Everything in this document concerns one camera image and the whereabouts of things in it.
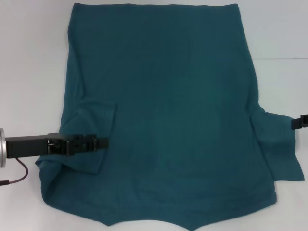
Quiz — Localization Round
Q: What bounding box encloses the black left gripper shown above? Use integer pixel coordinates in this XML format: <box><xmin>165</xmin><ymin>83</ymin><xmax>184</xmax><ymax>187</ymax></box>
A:
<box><xmin>6</xmin><ymin>133</ymin><xmax>109</xmax><ymax>159</ymax></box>

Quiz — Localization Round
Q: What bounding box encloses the teal blue t-shirt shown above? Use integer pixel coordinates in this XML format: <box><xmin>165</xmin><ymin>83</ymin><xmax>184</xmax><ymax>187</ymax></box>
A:
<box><xmin>35</xmin><ymin>2</ymin><xmax>305</xmax><ymax>231</ymax></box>

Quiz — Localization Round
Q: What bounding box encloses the left arm cable with plug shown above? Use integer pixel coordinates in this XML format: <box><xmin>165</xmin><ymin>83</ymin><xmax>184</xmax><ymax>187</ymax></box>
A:
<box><xmin>0</xmin><ymin>157</ymin><xmax>29</xmax><ymax>186</ymax></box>

